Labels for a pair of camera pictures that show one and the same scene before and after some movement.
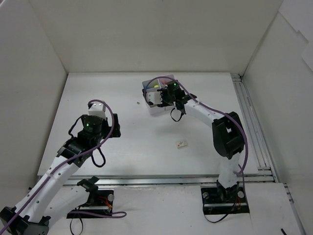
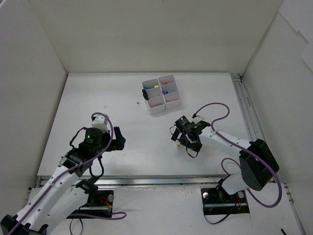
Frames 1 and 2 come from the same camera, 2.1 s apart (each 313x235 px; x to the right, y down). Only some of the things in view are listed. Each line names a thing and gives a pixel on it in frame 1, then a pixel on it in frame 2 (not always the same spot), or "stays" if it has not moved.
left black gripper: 115,125 -> 117,141
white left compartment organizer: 155,83 stays
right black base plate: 218,199 stays
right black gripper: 164,95 -> 187,138
